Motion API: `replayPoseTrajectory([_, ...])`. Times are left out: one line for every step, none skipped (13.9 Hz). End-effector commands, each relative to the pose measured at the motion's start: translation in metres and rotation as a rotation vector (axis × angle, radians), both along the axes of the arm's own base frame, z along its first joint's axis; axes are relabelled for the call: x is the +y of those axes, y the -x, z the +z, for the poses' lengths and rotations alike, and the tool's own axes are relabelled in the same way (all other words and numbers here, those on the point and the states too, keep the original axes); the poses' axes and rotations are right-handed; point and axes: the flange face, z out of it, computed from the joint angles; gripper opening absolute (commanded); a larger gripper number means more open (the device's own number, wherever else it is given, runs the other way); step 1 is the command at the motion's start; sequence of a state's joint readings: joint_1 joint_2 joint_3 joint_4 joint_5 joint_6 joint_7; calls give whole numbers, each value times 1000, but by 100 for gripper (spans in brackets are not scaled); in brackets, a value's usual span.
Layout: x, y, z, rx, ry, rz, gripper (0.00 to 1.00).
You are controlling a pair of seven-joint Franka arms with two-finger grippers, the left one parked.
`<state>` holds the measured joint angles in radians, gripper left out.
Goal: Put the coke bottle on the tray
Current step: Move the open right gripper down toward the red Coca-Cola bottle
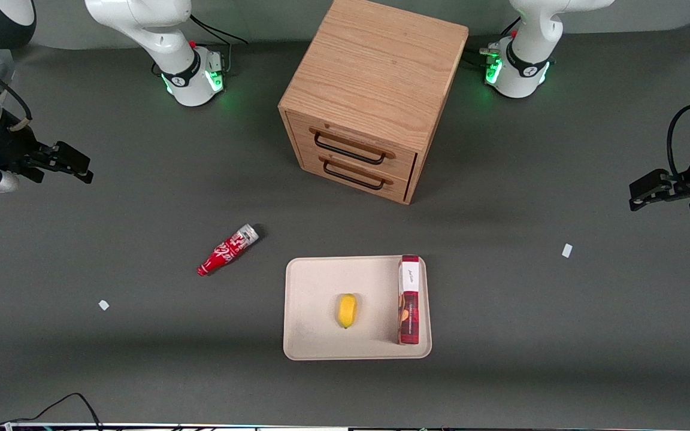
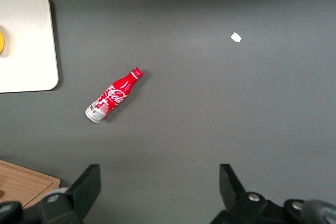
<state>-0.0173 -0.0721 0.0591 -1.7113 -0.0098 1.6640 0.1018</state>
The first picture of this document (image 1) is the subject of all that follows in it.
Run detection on wooden two-drawer cabinet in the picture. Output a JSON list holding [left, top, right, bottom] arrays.
[[278, 0, 470, 205]]

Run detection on beige plastic tray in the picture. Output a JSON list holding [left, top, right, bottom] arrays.
[[283, 256, 432, 361]]

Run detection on black right base cable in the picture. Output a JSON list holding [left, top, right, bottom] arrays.
[[188, 13, 250, 76]]

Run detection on red coke bottle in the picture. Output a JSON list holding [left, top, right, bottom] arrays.
[[196, 223, 260, 277]]

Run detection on red and white snack box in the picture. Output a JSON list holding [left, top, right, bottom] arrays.
[[398, 255, 422, 345]]

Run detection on thin black floor cable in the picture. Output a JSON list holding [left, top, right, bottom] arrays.
[[0, 392, 104, 431]]

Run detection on black metal drawer handle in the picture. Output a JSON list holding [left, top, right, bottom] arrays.
[[322, 159, 386, 192], [313, 132, 387, 166]]

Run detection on black left base cables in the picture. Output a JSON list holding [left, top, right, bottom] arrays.
[[462, 18, 523, 70]]

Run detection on yellow toy banana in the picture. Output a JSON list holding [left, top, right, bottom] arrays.
[[337, 293, 358, 329]]

